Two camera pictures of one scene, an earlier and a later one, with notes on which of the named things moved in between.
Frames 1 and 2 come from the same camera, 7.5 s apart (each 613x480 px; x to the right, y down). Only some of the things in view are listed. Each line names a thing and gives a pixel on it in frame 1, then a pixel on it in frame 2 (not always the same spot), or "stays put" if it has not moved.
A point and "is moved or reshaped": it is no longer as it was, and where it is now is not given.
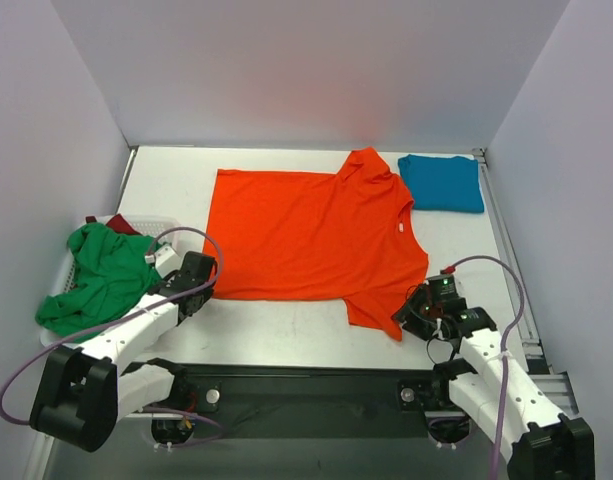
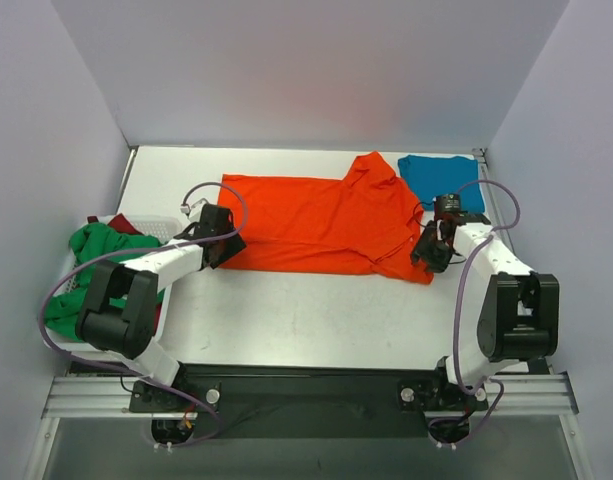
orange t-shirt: [348, 235] is moved or reshaped
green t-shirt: [111, 275] stays put
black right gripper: [412, 315] to [431, 251]
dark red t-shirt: [118, 223] stays put
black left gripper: [197, 267] to [225, 251]
